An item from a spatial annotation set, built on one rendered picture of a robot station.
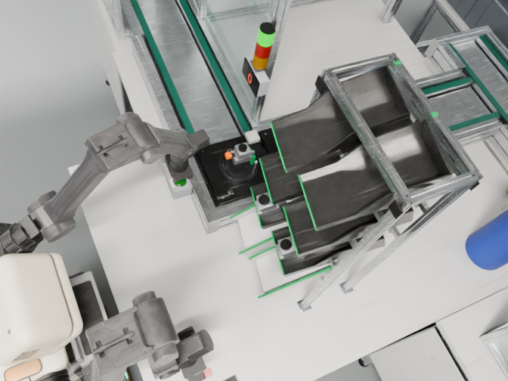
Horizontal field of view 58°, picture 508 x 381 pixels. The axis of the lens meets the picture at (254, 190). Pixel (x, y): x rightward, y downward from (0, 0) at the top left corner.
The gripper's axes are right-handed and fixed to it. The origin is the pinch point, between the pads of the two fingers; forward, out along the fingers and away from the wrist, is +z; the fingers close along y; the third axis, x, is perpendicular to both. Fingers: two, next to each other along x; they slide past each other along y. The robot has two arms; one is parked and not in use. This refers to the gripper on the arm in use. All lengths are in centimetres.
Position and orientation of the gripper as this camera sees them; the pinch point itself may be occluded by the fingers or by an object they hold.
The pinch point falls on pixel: (178, 178)
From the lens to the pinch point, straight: 159.1
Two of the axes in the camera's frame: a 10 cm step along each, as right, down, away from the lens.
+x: -9.1, 2.9, -3.1
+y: -3.9, -8.4, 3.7
